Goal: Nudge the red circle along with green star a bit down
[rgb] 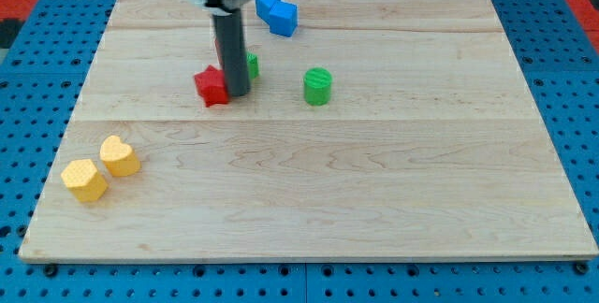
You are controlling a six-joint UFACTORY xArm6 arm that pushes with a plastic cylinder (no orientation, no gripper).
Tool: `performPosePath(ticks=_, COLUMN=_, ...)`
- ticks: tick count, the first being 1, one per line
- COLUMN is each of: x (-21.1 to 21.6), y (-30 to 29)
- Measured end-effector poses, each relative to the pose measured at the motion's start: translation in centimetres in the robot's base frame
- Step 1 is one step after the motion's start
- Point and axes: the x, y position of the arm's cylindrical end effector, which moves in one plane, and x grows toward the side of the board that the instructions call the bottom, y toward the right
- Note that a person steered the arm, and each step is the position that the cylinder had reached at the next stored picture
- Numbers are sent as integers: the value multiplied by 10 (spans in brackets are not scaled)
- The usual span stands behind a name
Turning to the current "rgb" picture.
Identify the green star block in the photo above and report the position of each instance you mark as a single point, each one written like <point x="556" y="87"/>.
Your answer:
<point x="253" y="65"/>

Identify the red star block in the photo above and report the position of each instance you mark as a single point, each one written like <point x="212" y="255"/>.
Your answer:
<point x="211" y="86"/>

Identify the green cylinder block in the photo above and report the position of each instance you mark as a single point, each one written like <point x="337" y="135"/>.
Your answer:
<point x="317" y="83"/>

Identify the wooden board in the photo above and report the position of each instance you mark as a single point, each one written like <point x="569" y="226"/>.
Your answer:
<point x="430" y="149"/>

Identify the blue cube block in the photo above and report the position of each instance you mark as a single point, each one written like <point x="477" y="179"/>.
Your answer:
<point x="283" y="19"/>

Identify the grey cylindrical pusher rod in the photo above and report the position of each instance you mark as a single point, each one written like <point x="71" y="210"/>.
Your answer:
<point x="231" y="45"/>

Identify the blue angular block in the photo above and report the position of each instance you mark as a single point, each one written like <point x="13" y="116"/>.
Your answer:
<point x="263" y="8"/>

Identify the yellow heart block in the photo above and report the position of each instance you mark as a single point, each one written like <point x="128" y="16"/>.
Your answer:
<point x="118" y="157"/>

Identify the yellow hexagon block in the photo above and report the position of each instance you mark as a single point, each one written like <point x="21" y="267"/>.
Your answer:
<point x="84" y="180"/>

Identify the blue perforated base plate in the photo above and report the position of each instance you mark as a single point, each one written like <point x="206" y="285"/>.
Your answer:
<point x="40" y="81"/>

